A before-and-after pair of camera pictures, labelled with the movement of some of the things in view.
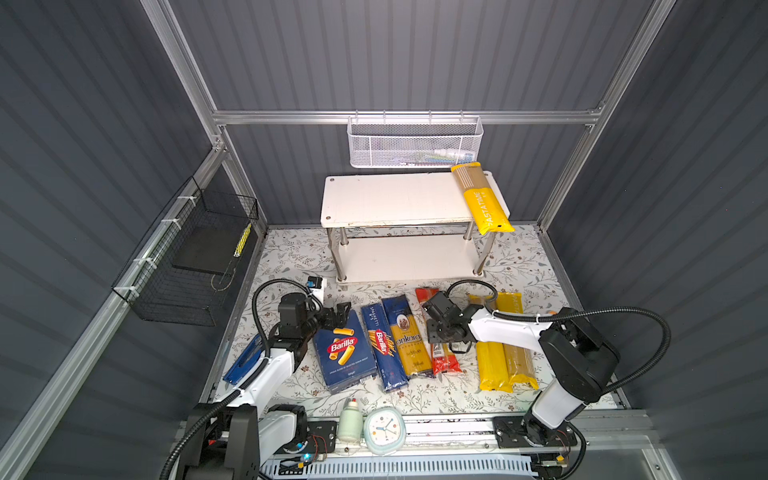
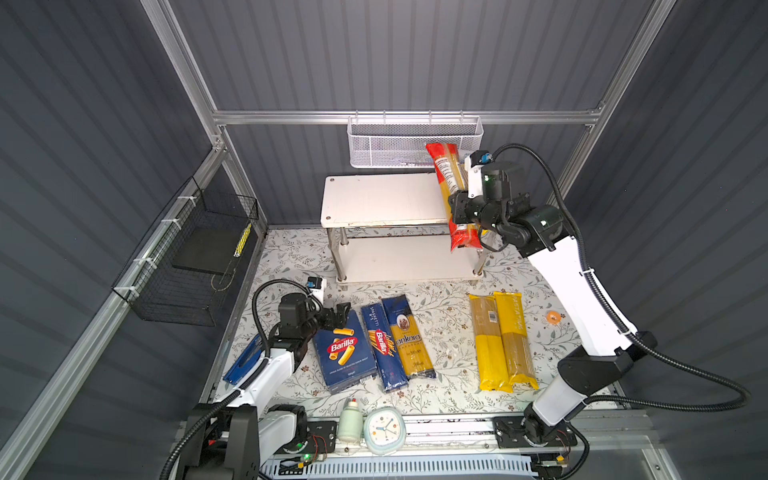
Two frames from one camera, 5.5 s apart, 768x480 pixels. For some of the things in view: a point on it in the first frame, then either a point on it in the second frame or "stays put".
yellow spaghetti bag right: (520, 361) stays put
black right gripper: (432, 336) → (456, 204)
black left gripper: (338, 321) stays put
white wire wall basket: (414, 142) stays put
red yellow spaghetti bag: (442, 357) → (449, 168)
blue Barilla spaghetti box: (384, 348) stays put
